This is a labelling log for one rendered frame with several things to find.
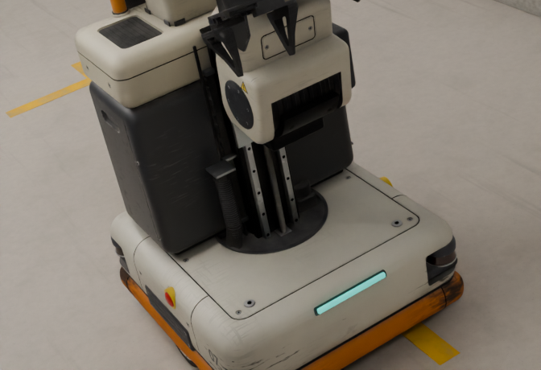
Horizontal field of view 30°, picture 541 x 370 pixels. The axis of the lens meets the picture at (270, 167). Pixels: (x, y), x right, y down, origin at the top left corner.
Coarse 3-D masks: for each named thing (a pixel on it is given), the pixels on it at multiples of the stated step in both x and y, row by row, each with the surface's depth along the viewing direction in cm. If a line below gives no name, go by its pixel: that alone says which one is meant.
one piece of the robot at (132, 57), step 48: (96, 48) 213; (144, 48) 208; (192, 48) 212; (96, 96) 226; (144, 96) 211; (192, 96) 217; (144, 144) 216; (192, 144) 222; (336, 144) 244; (144, 192) 225; (192, 192) 227; (240, 192) 232; (288, 192) 235; (192, 240) 233; (240, 240) 233
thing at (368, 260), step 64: (320, 192) 247; (384, 192) 242; (128, 256) 247; (192, 256) 234; (256, 256) 230; (320, 256) 226; (384, 256) 223; (448, 256) 232; (192, 320) 220; (256, 320) 212; (320, 320) 217; (384, 320) 229
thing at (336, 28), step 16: (336, 32) 212; (352, 64) 217; (320, 80) 197; (336, 80) 199; (352, 80) 218; (288, 96) 195; (304, 96) 196; (320, 96) 198; (336, 96) 199; (272, 112) 194; (288, 112) 196; (304, 112) 196; (320, 112) 200; (288, 128) 197; (304, 128) 207; (320, 128) 210; (240, 144) 217; (272, 144) 205; (288, 144) 207
